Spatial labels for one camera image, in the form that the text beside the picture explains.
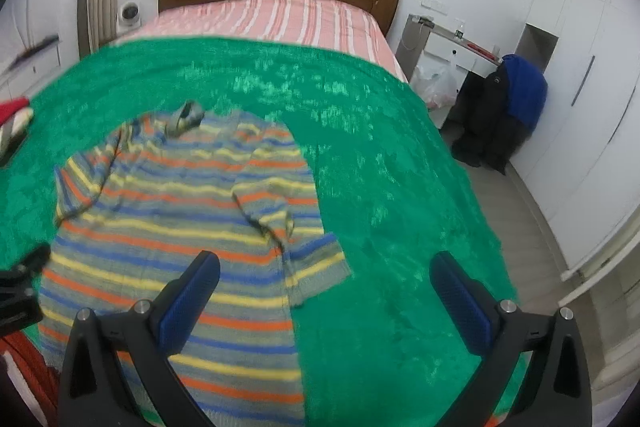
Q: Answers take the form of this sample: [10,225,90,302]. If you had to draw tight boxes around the blue jacket on chair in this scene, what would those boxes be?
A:
[502,54,548,133]

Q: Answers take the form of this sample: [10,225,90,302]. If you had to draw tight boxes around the red orange cloth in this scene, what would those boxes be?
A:
[1,332,60,426]

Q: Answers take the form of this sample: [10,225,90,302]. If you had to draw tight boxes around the red folded garment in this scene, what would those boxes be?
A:
[0,96,30,126]

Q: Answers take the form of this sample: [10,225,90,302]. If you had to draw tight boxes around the white round security camera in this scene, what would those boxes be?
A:
[117,2,141,31]

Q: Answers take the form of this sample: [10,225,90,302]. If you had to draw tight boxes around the black object on ledge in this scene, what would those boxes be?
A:
[6,35,60,72]

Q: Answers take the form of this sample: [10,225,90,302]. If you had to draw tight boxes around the white desk with drawer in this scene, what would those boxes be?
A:
[397,13,504,108]

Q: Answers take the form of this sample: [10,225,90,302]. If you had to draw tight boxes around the white plastic bag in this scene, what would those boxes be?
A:
[410,62,458,109]

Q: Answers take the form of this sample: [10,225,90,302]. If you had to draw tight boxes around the beige brown striped folded garment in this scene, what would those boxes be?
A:
[0,106,34,158]

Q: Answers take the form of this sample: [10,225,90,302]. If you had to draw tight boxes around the black clothes on chair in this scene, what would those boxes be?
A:
[451,66,532,176]

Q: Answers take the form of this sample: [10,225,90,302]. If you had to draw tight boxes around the green satin bedspread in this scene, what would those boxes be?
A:
[1,37,515,426]

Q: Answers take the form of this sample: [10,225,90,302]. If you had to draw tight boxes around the pink striped bed sheet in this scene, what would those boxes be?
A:
[117,0,407,82]

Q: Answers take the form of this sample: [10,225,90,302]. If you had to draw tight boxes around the white wardrobe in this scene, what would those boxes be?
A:
[512,0,639,277]

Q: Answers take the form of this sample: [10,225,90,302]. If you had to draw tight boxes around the striped knit sweater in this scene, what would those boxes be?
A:
[39,103,350,426]

